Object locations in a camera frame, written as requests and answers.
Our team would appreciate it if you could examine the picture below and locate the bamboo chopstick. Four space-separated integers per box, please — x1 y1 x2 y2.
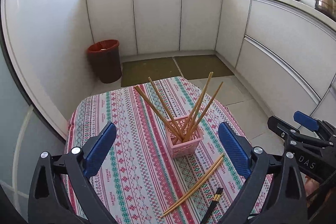
163 152 225 215
183 82 223 142
134 85 182 141
160 157 224 218
182 72 214 134
148 77 183 138

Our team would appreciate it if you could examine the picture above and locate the black gold-tipped chopstick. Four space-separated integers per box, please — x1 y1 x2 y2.
200 187 222 224
203 187 224 224

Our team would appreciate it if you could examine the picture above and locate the person right hand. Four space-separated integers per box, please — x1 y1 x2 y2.
304 176 319 197

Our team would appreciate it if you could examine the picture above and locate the patterned embroidered tablecloth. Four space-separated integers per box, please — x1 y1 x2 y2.
64 76 274 224

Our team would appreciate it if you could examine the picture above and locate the pink perforated utensil holder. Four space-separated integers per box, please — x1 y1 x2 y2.
164 115 205 159

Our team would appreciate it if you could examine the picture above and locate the brown floor mat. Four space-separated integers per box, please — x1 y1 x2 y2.
174 55 233 80
121 57 181 87

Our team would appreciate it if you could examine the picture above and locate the red-lined dark trash bin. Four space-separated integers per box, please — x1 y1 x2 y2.
87 39 122 84

